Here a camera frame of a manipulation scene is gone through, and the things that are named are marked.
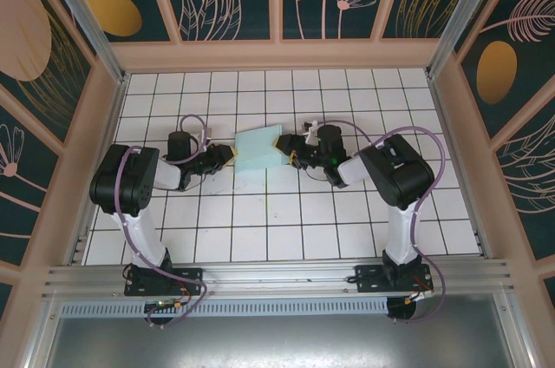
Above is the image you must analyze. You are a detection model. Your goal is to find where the light blue paper box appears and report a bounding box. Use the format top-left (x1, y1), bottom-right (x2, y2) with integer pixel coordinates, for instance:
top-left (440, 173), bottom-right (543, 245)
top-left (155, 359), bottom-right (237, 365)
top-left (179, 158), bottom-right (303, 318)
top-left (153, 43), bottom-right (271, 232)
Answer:
top-left (233, 123), bottom-right (291, 175)

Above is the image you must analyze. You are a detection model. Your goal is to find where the grey metal sheet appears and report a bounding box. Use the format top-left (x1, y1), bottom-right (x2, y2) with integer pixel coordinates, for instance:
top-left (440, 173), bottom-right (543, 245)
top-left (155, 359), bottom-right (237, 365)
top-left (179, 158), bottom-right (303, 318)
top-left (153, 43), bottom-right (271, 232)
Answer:
top-left (25, 293), bottom-right (535, 368)

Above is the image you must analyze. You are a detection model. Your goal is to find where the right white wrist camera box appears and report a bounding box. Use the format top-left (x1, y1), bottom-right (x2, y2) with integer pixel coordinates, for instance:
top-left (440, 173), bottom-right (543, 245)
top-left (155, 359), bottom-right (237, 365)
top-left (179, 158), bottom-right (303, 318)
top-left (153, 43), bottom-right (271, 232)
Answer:
top-left (301, 121), bottom-right (320, 146)

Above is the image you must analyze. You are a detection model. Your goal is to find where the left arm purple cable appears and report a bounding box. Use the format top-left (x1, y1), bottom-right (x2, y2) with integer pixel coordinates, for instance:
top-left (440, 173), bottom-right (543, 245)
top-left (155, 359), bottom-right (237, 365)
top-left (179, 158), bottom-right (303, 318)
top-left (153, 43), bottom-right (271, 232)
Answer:
top-left (115, 114), bottom-right (216, 331)

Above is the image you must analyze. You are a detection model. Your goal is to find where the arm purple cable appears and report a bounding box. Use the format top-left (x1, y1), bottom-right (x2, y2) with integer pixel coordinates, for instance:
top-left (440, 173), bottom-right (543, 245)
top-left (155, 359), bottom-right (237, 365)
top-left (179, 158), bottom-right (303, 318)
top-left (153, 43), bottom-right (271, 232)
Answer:
top-left (115, 114), bottom-right (216, 331)
top-left (323, 119), bottom-right (448, 326)

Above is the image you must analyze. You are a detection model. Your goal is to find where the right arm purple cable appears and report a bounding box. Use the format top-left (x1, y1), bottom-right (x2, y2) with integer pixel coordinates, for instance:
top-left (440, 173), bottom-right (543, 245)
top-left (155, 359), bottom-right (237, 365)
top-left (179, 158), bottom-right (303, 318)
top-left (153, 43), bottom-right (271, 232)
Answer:
top-left (323, 119), bottom-right (448, 326)

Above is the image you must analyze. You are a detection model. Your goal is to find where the aluminium mounting rail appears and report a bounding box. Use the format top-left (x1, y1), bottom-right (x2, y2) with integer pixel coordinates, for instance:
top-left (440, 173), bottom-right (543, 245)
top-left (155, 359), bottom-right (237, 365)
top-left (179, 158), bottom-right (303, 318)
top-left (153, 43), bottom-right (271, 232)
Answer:
top-left (41, 258), bottom-right (518, 300)

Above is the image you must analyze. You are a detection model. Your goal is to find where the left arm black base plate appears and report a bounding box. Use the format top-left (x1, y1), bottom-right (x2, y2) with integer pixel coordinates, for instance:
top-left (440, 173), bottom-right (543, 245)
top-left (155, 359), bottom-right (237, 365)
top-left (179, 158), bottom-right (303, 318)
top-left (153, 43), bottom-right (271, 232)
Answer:
top-left (123, 266), bottom-right (205, 298)

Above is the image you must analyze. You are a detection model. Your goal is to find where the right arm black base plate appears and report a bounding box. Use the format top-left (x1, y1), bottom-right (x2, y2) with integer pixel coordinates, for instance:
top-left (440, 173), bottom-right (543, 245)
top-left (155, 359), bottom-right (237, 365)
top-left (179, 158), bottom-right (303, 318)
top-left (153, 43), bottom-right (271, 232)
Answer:
top-left (354, 263), bottom-right (434, 296)

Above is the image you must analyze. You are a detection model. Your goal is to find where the slotted grey cable duct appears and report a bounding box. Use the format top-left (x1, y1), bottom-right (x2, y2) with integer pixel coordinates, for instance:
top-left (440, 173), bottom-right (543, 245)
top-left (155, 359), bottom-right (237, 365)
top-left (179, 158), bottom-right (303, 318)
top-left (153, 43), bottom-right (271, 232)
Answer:
top-left (58, 297), bottom-right (389, 318)

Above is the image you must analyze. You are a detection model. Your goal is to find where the aluminium corner post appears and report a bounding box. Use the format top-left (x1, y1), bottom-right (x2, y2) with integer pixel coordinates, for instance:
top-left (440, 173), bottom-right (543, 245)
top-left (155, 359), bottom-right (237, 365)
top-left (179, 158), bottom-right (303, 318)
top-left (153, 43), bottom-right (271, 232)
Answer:
top-left (426, 0), bottom-right (505, 79)
top-left (36, 0), bottom-right (127, 83)

